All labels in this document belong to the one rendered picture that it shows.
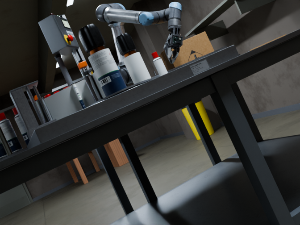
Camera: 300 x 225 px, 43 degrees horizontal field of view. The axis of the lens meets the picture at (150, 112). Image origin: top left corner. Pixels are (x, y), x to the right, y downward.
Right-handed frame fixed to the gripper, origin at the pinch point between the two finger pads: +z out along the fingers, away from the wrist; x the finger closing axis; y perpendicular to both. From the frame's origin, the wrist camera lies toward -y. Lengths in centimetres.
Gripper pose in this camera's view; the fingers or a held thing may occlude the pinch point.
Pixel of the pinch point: (171, 61)
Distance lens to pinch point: 226.7
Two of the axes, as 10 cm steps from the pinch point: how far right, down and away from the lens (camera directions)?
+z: -0.6, 9.8, -1.9
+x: 9.4, 1.2, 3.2
